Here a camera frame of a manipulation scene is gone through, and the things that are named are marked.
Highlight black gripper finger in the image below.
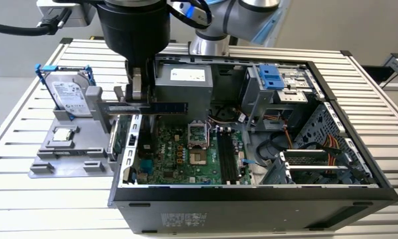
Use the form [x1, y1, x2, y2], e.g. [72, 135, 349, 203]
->
[144, 57, 159, 103]
[124, 59, 147, 103]

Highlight black RAM slot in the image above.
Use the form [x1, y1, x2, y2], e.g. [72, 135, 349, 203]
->
[226, 128, 239, 185]
[222, 128, 235, 185]
[230, 128, 243, 185]
[218, 128, 231, 185]

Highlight grey power supply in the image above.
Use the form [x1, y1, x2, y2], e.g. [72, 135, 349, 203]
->
[155, 63, 215, 125]

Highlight black case fan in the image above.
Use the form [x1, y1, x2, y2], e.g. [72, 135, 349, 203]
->
[138, 114, 159, 160]

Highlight green graphics card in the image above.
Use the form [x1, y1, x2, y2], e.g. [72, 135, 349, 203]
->
[107, 86, 136, 161]

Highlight hard disk in blue carrier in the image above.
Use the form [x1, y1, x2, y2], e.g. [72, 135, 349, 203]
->
[35, 63, 98, 120]

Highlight metal socket cover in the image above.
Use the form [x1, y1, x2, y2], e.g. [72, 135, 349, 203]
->
[188, 120, 210, 148]

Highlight black chassis speaker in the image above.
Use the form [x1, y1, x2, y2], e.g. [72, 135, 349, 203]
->
[208, 106, 242, 123]

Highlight grey parts rack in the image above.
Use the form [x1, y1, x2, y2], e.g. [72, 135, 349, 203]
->
[28, 86, 134, 179]

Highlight silver CPU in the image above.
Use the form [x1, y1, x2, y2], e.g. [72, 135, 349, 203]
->
[52, 128, 76, 142]

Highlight blue port block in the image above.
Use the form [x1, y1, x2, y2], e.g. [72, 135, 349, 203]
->
[139, 160, 155, 174]

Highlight CPU socket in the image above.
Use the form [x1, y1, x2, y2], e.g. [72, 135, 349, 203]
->
[190, 148, 210, 166]

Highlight blue drive bay latch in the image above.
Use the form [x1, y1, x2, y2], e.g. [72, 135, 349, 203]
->
[258, 65, 285, 91]

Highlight green motherboard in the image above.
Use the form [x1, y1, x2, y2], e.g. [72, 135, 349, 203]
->
[135, 121, 255, 185]

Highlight metal optical drive bay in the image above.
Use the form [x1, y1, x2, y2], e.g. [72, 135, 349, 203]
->
[242, 63, 316, 131]

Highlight black PC case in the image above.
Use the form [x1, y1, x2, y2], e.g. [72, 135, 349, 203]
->
[107, 51, 398, 235]

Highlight metal disk bay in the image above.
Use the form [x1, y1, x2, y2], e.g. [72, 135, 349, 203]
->
[262, 148, 379, 185]

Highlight black camera cable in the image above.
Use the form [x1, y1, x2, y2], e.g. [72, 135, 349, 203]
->
[168, 0, 215, 30]
[0, 6, 72, 37]

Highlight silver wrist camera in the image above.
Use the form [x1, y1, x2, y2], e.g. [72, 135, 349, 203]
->
[36, 0, 96, 27]
[186, 0, 216, 25]

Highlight black data cables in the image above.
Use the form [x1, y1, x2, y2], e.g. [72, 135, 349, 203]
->
[256, 137, 288, 168]

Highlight orange power wire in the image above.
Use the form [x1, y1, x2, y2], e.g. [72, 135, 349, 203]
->
[264, 114, 296, 150]

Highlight orange yellow power wires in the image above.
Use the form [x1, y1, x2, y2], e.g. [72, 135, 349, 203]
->
[320, 135, 343, 167]

